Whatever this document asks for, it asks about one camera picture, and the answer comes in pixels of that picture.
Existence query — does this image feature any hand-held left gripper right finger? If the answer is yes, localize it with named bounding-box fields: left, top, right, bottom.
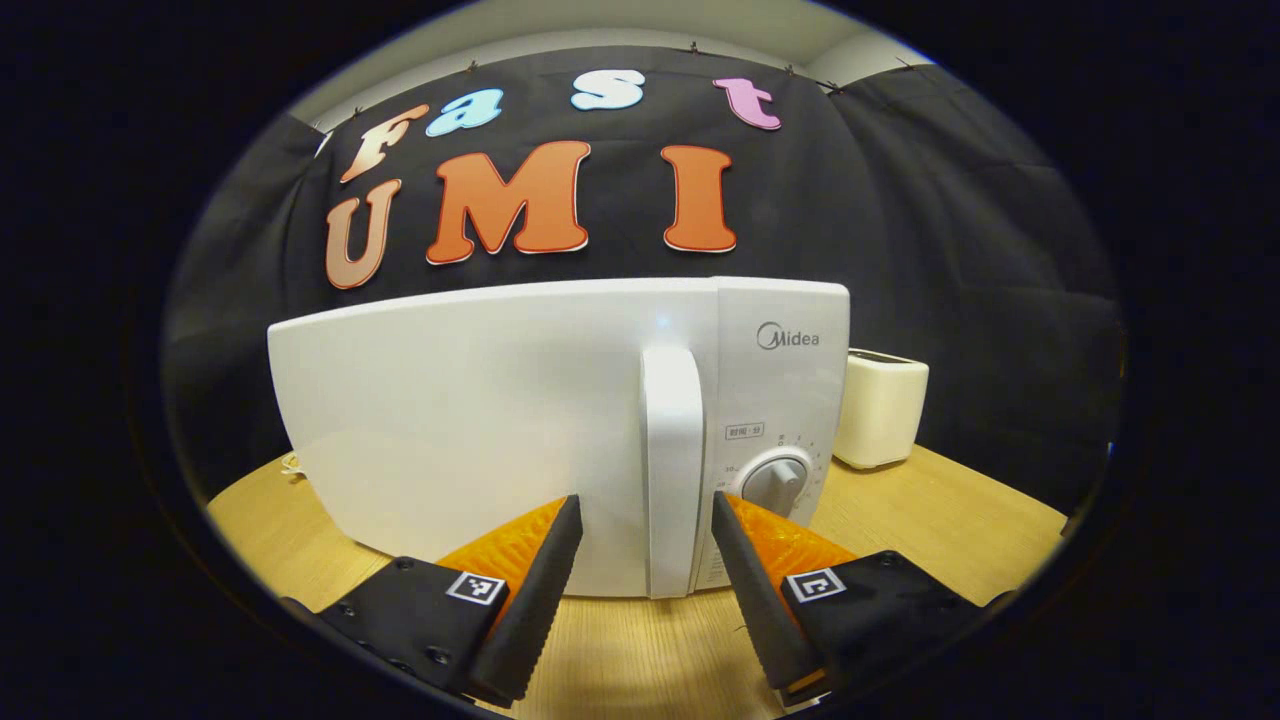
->
left=710, top=491, right=1013, bottom=711

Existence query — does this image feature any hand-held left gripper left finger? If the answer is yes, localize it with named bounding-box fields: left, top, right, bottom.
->
left=316, top=494, right=585, bottom=709

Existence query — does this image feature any white microwave oven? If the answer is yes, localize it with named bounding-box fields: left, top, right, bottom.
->
left=267, top=277, right=851, bottom=599

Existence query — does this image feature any white toaster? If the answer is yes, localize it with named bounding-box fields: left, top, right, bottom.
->
left=833, top=348, right=930, bottom=471

